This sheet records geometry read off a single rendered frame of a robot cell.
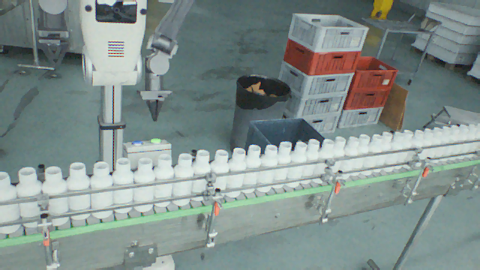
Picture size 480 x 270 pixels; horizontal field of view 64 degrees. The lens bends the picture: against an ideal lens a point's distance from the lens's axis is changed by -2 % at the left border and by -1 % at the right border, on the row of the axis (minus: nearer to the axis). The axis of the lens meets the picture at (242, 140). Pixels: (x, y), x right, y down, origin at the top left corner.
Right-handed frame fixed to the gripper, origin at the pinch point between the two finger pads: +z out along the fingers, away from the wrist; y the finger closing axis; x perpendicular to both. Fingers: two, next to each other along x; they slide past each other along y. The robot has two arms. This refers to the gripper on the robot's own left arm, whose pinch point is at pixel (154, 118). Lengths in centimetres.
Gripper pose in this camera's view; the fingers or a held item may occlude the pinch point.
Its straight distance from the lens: 127.5
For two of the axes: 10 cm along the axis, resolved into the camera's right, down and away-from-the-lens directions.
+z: -0.2, 9.8, 2.1
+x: -4.5, -1.9, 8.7
